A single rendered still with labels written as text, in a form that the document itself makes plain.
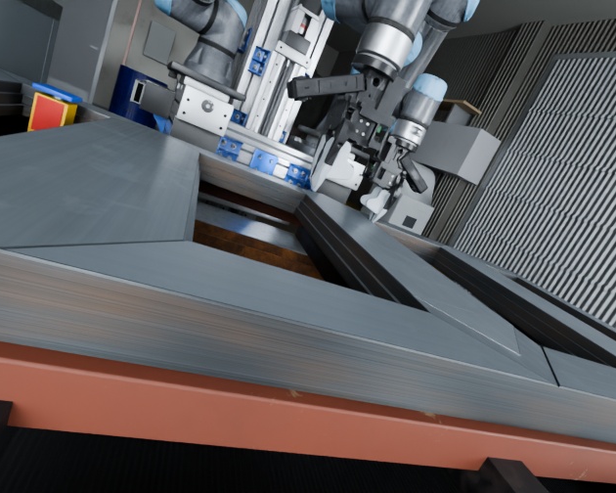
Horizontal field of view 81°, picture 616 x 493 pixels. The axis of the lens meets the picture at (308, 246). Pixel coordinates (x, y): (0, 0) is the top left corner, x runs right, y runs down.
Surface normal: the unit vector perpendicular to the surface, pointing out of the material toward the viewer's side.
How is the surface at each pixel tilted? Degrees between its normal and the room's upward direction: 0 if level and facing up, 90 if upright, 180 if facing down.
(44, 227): 0
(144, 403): 90
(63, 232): 0
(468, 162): 90
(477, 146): 90
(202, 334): 90
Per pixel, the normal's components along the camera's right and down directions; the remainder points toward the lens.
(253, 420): 0.25, 0.36
